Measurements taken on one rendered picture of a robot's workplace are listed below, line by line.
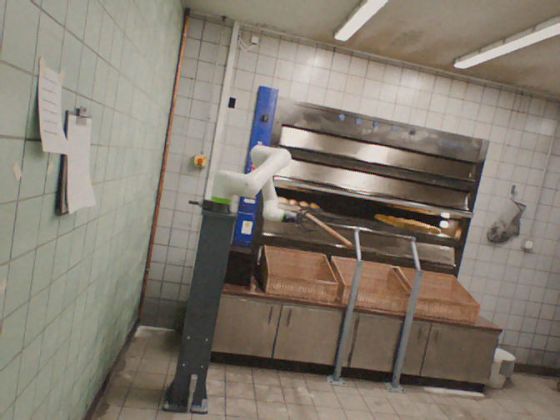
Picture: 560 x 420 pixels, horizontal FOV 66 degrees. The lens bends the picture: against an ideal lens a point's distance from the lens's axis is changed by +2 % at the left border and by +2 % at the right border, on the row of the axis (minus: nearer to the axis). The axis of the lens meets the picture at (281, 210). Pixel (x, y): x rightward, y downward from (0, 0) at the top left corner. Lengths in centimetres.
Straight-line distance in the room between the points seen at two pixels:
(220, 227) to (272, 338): 117
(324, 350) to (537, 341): 231
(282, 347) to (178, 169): 163
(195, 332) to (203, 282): 31
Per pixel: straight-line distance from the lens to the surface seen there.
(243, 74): 364
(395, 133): 389
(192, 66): 365
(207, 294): 258
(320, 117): 370
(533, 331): 491
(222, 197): 249
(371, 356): 359
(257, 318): 327
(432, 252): 413
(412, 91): 396
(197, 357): 273
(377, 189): 381
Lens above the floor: 153
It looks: 6 degrees down
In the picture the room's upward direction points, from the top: 11 degrees clockwise
